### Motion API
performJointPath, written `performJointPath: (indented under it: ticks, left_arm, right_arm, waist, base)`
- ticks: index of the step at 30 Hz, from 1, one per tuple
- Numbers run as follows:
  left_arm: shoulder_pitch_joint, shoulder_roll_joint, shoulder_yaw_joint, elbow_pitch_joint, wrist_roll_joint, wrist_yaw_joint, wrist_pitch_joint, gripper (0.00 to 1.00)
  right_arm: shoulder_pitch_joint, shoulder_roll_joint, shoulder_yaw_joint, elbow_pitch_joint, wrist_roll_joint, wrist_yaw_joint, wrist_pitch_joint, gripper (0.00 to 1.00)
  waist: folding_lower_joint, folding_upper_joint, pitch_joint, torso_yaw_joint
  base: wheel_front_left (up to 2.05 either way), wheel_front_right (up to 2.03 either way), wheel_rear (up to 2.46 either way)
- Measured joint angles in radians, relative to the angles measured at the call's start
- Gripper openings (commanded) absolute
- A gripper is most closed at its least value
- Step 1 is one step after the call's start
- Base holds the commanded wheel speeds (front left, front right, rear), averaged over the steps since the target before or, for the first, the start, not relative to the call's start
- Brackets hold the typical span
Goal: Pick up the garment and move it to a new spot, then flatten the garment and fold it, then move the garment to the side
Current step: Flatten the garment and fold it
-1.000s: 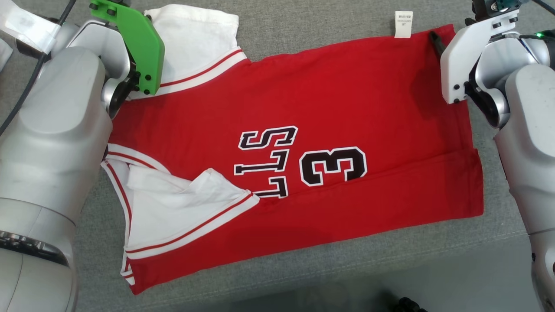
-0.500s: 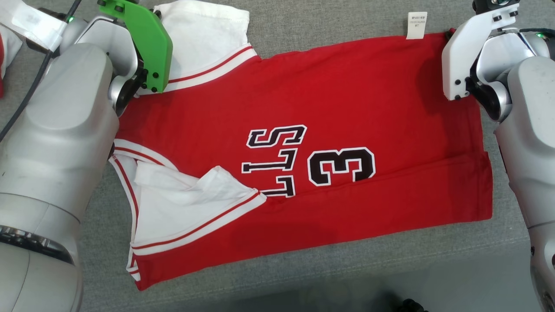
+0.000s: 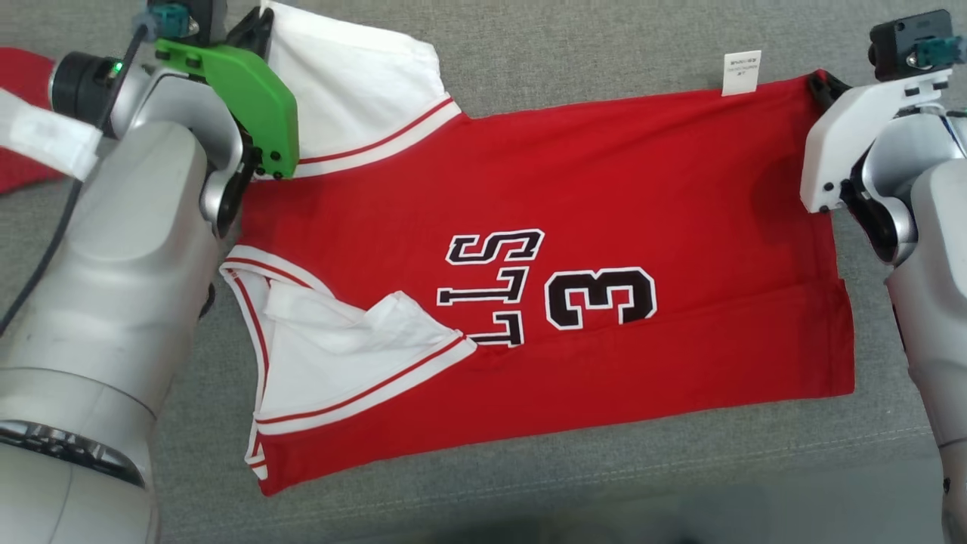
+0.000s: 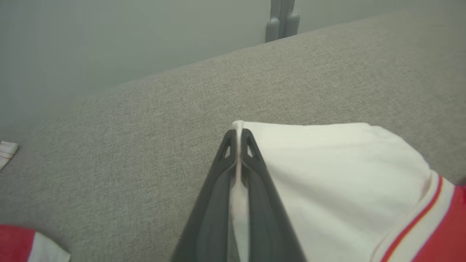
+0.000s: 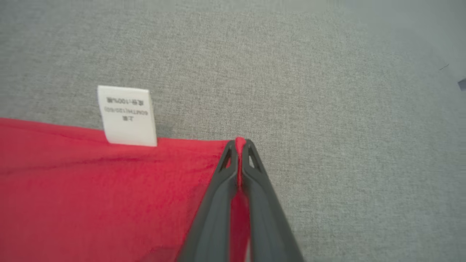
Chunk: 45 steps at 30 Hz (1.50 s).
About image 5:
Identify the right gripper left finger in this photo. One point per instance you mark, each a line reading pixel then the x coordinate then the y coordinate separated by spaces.
pixel 214 218

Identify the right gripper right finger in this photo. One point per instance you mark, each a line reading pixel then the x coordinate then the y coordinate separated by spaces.
pixel 265 218

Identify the red shirt with white stripes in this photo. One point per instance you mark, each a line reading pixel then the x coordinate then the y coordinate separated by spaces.
pixel 91 200

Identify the grey fabric sofa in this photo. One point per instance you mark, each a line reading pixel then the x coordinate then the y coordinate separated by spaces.
pixel 327 91

